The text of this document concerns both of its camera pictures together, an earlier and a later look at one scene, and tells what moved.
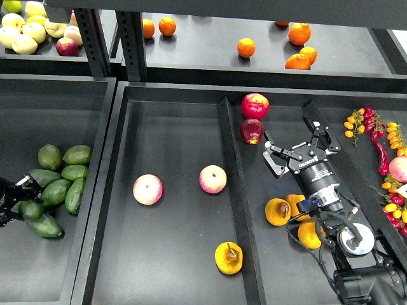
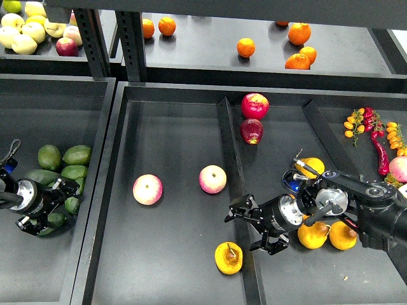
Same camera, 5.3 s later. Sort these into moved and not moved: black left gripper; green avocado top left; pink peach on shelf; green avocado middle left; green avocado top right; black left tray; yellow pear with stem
Moved: black left gripper
Not moved: black left tray; green avocado middle left; green avocado top right; pink peach on shelf; yellow pear with stem; green avocado top left
